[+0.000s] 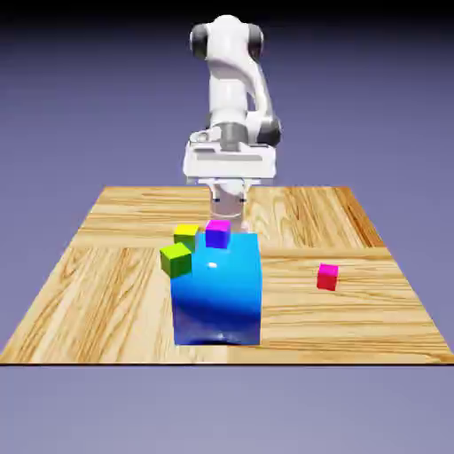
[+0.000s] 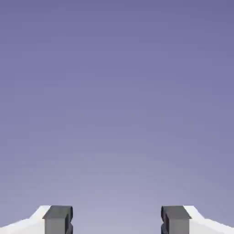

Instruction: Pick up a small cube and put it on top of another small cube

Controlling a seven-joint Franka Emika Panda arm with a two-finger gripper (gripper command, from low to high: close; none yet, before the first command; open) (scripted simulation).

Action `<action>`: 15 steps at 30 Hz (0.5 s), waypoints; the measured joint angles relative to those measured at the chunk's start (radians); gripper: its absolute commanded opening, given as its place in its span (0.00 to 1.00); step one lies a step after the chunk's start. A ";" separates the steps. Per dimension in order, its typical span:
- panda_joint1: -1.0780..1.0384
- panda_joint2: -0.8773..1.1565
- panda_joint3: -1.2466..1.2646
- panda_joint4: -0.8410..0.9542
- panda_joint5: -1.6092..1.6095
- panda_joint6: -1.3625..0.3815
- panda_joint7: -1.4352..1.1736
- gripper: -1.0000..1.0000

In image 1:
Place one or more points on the small purple cube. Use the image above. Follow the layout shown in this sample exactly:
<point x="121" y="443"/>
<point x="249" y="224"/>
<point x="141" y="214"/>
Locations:
<point x="217" y="236"/>

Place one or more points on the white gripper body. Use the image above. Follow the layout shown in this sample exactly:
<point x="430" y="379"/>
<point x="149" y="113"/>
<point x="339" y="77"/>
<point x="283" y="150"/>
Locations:
<point x="228" y="166"/>

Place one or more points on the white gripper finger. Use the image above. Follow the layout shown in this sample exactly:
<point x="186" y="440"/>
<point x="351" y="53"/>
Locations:
<point x="214" y="193"/>
<point x="244" y="193"/>

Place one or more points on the small yellow cube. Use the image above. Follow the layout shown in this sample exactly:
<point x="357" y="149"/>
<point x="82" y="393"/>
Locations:
<point x="186" y="232"/>

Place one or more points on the small red cube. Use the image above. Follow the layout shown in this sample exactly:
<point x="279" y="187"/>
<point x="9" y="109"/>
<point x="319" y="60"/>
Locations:
<point x="327" y="277"/>

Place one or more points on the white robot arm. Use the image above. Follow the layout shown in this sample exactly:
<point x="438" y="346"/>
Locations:
<point x="227" y="78"/>

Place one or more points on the small green cube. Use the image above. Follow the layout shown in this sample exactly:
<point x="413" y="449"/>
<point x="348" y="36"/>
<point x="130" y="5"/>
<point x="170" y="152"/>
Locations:
<point x="175" y="260"/>

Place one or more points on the large blue box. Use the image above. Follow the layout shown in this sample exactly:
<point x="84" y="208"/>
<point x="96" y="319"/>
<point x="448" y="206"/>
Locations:
<point x="220" y="291"/>

